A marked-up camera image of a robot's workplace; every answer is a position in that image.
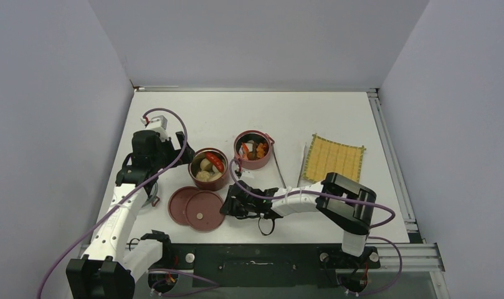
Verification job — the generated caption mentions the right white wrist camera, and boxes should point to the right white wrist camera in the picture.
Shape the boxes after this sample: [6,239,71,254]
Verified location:
[235,169,255,179]

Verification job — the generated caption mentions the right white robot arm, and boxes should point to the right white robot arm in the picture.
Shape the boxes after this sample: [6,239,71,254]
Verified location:
[219,173,376,267]

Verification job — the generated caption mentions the red round lid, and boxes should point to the red round lid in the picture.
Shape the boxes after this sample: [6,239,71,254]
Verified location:
[184,191,225,232]
[168,186,200,225]

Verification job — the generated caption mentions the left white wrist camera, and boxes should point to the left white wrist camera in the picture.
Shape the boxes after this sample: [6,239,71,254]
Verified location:
[141,115,168,140]

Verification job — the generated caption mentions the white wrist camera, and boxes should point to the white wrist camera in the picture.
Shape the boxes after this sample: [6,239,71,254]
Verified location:
[235,169,255,179]
[141,115,168,140]

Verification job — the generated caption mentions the bamboo mat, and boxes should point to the bamboo mat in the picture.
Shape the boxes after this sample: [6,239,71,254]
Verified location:
[302,134,366,183]

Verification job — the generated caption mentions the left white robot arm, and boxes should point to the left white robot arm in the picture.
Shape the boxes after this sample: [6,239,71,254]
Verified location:
[65,129,194,298]

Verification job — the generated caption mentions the red sausage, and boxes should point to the red sausage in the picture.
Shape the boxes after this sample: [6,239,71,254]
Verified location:
[205,152,225,173]

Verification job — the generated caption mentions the steel tongs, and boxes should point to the steel tongs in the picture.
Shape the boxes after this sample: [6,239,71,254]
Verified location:
[271,143,308,189]

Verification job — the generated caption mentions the aluminium rail frame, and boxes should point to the aluminium rail frame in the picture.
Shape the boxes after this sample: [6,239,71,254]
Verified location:
[117,88,444,272]

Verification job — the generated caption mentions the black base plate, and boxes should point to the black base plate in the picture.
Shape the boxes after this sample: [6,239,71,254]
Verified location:
[149,244,381,288]

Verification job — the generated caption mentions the orange food pieces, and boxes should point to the orange food pieces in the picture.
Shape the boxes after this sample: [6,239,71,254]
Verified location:
[239,141,269,161]

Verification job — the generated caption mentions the glass lid with red clip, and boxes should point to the glass lid with red clip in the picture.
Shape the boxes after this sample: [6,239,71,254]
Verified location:
[141,181,159,208]

